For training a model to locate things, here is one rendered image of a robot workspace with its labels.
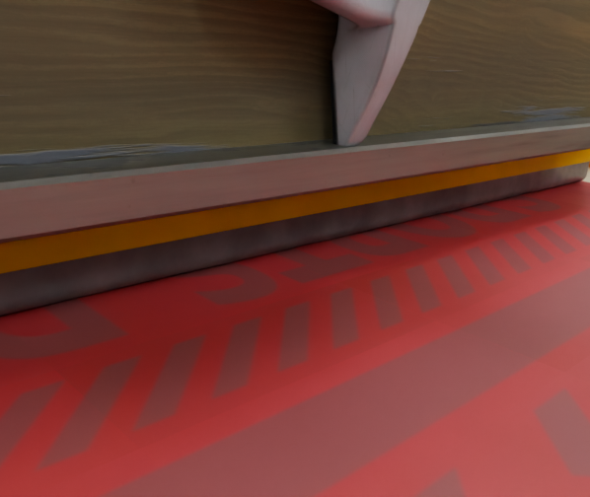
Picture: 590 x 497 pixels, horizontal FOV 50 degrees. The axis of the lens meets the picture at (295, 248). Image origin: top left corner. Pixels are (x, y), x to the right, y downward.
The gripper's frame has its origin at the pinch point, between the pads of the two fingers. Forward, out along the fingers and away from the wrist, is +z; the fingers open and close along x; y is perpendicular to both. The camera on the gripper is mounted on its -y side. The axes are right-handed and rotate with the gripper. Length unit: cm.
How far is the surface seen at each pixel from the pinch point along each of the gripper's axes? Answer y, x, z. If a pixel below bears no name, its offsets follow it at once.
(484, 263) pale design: -3.1, 4.4, 4.8
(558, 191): -15.4, 0.9, 5.3
